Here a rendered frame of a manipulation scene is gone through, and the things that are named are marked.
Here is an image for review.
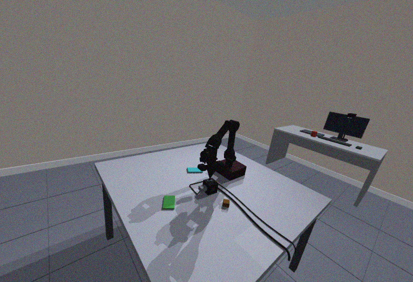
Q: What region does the green rectangular block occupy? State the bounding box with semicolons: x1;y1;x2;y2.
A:
163;195;175;210

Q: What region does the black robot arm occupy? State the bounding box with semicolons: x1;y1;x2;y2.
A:
200;120;240;168

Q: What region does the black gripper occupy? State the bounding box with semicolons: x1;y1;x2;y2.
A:
198;157;224;177

